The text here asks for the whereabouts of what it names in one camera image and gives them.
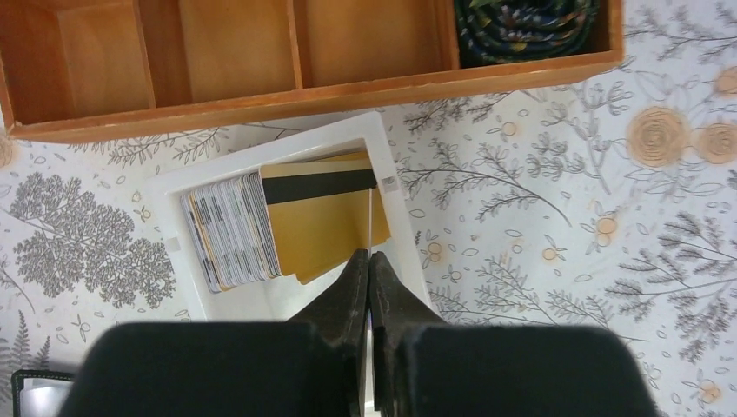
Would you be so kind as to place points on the gold card in box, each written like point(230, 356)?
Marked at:
point(318, 211)

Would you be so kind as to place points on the dark rolled sock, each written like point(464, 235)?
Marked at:
point(498, 32)

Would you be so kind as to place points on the stack of cards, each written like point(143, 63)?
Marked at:
point(231, 230)

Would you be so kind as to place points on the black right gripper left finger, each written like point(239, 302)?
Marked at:
point(305, 366)

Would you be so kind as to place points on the gold VIP card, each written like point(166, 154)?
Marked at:
point(369, 234)

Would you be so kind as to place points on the orange compartment tray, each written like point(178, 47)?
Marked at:
point(87, 71)

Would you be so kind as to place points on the floral patterned table mat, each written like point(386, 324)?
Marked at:
point(610, 202)

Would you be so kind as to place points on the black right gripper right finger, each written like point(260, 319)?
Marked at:
point(424, 366)

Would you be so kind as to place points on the black leather card holder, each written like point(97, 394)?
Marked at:
point(39, 393)

